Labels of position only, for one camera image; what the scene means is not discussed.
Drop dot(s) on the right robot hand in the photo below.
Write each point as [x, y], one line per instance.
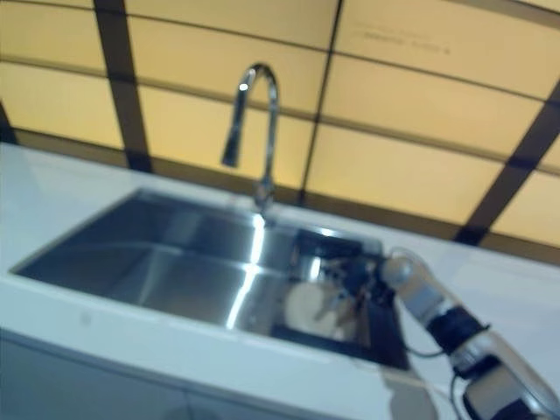
[363, 284]

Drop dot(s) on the cream round plate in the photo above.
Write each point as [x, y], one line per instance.
[306, 306]

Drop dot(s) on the black sink drain rack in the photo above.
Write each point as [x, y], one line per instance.
[385, 332]

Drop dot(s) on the chrome gooseneck faucet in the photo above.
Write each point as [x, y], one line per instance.
[271, 131]

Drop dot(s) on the stainless steel sink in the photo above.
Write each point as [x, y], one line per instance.
[153, 271]

